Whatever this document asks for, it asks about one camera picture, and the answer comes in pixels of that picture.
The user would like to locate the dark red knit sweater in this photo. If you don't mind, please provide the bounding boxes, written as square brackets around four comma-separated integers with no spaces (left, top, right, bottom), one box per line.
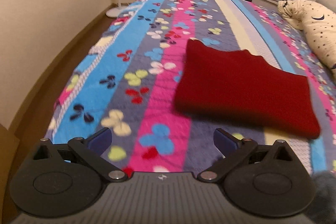
[174,39,321,139]

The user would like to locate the colourful floral striped blanket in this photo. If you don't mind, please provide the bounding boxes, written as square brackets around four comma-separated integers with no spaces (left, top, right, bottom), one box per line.
[46,0,335,174]

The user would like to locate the cream patterned pillow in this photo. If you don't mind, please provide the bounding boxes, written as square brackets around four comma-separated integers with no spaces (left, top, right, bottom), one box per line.
[277,0,335,75]

